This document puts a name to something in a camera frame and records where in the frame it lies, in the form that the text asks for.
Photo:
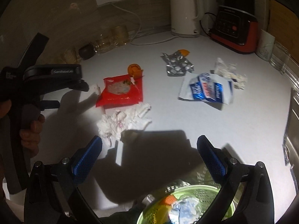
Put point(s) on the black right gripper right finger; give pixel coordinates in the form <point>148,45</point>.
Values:
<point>256,204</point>

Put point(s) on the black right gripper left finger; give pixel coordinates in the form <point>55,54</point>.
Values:
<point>52,195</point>

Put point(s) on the orange foam fruit net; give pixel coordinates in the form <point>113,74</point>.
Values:
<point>169,200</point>

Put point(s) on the stained white tissue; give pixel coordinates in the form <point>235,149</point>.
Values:
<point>110,127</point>

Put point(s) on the red snack packet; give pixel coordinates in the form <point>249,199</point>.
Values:
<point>121,90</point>

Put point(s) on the silver pill blister pack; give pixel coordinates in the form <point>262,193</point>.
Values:
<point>177,64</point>

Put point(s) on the blue grey rag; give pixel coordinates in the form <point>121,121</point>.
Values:
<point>184,211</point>

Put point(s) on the yellow foam fruit net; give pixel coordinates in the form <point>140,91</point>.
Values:
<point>159,214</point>

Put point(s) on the green perforated trash basket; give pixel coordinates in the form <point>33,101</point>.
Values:
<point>205,193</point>

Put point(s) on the left hand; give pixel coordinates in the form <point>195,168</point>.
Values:
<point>29,138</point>

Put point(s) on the amber glass cup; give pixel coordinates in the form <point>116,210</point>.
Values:
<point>120,33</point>
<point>103,44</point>
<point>70,56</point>

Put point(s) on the dark round jar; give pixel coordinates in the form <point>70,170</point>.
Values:
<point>87,51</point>

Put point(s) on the stainless steel sink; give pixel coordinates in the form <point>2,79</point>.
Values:
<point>290,141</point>

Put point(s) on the clear glass jar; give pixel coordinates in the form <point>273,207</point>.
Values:
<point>280,57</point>

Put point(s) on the white ceramic cup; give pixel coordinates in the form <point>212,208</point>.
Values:
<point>265,45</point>

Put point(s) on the small orange peel piece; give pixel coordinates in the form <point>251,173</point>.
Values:
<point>184,52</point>

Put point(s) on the white electric kettle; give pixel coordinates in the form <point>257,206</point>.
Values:
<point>185,17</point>

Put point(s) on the wooden cutting board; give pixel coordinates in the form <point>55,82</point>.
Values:
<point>283,26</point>

